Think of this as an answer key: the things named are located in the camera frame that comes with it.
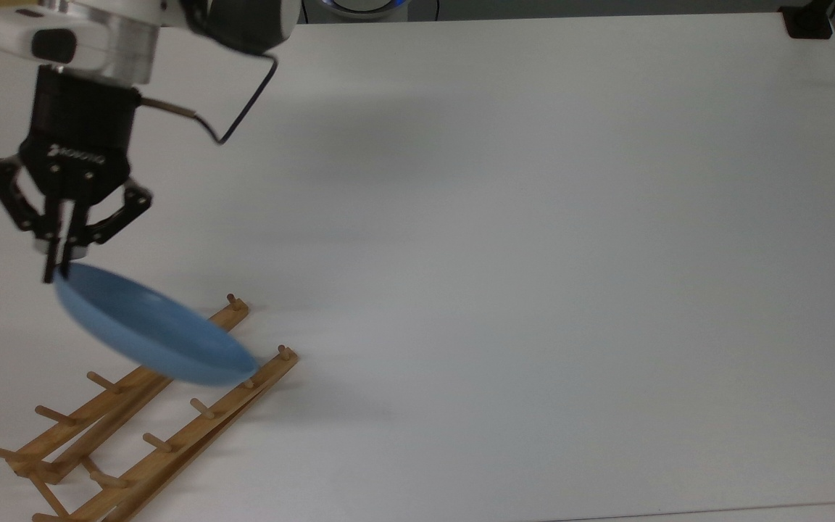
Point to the blue plate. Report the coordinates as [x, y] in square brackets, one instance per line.
[149, 326]

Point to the wooden plate rack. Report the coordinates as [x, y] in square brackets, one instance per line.
[171, 442]

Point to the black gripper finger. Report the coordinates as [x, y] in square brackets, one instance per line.
[15, 199]
[124, 214]

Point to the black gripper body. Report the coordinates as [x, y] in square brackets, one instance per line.
[80, 138]

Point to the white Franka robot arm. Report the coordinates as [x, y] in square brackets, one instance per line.
[120, 36]

